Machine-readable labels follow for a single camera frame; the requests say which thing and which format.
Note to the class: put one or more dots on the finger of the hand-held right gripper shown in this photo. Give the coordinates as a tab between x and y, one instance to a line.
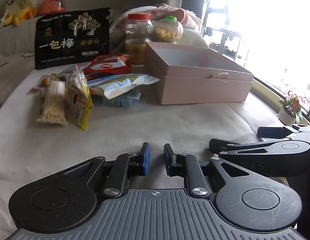
270	131
230	147

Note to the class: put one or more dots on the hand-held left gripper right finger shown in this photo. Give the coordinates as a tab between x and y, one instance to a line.
168	160

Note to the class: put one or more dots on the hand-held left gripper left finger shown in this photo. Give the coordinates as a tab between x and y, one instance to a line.
145	158

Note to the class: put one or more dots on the clear blue candy packet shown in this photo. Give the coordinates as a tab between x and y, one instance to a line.
125	100

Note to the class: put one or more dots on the pink cardboard box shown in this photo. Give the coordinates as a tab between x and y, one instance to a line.
195	90

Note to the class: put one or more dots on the blue white seaweed packet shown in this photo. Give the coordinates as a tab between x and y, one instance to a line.
120	83

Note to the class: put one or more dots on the yellow-edged snack packet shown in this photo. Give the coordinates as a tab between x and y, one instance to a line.
80	110

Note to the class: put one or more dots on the red snack packet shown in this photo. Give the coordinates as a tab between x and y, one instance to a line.
107	65

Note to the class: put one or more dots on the puffed rice bar packet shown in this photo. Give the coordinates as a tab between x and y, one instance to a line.
52	105

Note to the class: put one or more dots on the white pot with pink flowers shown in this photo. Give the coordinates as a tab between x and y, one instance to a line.
289	113

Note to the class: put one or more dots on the metal shoe rack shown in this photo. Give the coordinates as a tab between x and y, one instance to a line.
227	42

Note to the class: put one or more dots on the small orange snack packet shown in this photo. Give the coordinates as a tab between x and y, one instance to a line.
46	81

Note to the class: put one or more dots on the green-lid round candy jar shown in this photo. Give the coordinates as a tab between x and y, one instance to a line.
167	32

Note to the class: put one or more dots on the red-lid clear plastic jar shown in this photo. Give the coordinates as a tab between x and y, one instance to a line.
137	30

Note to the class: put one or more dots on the pink white blanket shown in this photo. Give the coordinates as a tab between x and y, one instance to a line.
187	20

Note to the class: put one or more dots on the black snack bag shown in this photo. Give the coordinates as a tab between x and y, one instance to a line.
70	42

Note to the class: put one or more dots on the orange toy helmet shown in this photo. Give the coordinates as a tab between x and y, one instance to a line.
52	5

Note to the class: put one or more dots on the yellow plush toy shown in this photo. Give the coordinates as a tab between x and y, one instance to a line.
22	15

